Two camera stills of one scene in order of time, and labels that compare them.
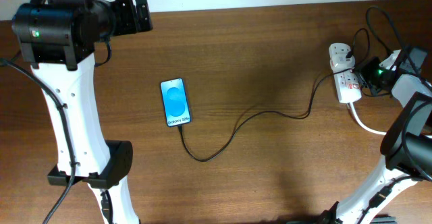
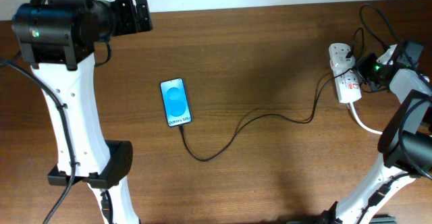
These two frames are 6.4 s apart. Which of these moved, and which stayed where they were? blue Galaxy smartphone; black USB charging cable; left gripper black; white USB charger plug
Moved: black USB charging cable
Stayed: blue Galaxy smartphone; left gripper black; white USB charger plug
